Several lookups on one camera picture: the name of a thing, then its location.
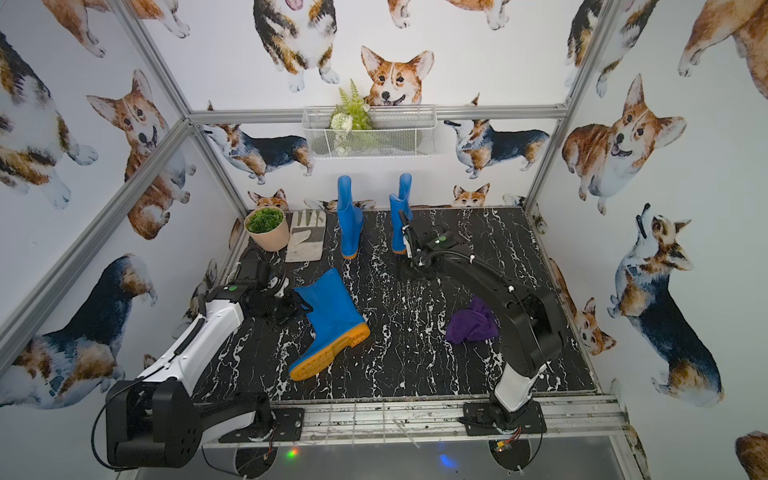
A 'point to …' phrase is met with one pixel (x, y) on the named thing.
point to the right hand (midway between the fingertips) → (400, 273)
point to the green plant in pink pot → (263, 220)
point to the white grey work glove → (306, 235)
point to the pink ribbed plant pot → (274, 241)
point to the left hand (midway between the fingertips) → (312, 306)
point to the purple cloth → (475, 324)
